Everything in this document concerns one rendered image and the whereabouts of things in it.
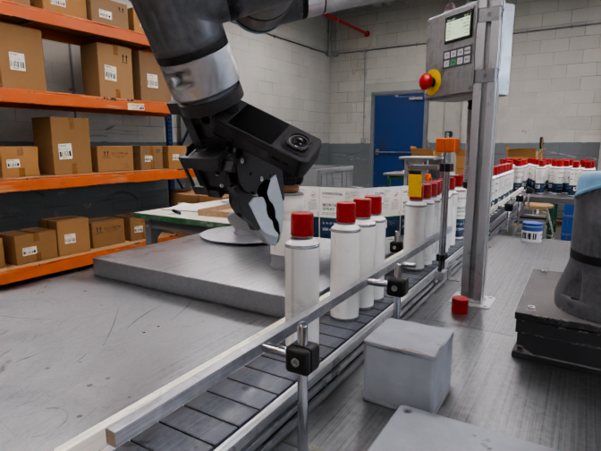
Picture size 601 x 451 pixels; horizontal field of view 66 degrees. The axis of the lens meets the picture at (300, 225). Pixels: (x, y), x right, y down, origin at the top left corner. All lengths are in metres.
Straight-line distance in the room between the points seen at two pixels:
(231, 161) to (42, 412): 0.43
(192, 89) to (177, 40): 0.05
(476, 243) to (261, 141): 0.71
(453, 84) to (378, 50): 8.42
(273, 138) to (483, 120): 0.67
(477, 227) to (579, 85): 7.61
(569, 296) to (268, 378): 0.51
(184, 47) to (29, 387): 0.56
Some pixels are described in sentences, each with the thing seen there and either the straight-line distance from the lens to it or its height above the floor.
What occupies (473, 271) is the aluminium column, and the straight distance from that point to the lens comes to 1.12.
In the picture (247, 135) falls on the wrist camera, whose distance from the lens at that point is 0.49.
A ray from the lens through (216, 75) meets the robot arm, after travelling 0.49.
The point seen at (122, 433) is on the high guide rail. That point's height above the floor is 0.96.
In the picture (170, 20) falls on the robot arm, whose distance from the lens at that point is 0.48.
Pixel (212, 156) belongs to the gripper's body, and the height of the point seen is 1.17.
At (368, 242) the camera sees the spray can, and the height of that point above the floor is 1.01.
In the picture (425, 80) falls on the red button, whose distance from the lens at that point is 1.16.
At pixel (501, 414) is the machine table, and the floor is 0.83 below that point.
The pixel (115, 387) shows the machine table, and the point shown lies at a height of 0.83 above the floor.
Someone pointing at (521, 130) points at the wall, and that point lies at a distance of 8.67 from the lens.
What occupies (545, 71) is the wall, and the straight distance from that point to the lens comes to 8.71.
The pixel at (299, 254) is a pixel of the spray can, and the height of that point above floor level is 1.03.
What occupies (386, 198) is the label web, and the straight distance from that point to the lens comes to 1.34.
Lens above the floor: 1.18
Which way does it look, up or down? 10 degrees down
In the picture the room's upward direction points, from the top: straight up
